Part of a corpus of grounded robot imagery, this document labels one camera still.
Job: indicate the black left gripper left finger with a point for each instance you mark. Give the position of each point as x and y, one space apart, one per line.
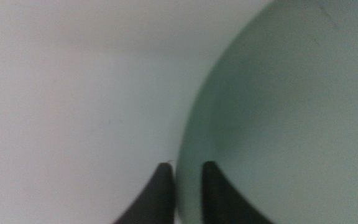
157 199

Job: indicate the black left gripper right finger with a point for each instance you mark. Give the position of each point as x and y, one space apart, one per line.
219 199

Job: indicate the pale green shallow bowl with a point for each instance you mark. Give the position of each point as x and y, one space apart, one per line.
291 118

